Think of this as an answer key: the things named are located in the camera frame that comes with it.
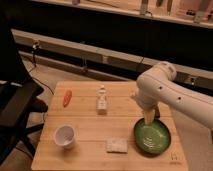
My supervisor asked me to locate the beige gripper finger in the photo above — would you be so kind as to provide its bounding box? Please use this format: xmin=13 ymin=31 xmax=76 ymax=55
xmin=144 ymin=109 xmax=155 ymax=125

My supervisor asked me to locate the white ceramic cup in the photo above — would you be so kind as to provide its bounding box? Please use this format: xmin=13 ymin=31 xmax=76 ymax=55
xmin=54 ymin=125 xmax=75 ymax=149

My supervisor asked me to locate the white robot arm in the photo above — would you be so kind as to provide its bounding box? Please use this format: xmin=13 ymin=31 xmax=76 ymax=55
xmin=133 ymin=61 xmax=213 ymax=130

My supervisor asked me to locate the green bowl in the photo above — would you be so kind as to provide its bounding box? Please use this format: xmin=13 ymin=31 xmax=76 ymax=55
xmin=134 ymin=119 xmax=171 ymax=155

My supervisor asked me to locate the small white bottle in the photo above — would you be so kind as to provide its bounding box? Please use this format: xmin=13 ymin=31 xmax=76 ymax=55
xmin=96 ymin=85 xmax=107 ymax=114

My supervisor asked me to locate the orange carrot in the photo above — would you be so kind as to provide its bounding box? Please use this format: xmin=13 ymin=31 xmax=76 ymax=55
xmin=63 ymin=90 xmax=72 ymax=107

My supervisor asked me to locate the black office chair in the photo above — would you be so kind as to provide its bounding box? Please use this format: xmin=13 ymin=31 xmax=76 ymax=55
xmin=0 ymin=10 xmax=48 ymax=166

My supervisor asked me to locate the black cable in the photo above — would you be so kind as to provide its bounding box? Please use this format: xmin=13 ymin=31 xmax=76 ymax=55
xmin=20 ymin=41 xmax=55 ymax=96

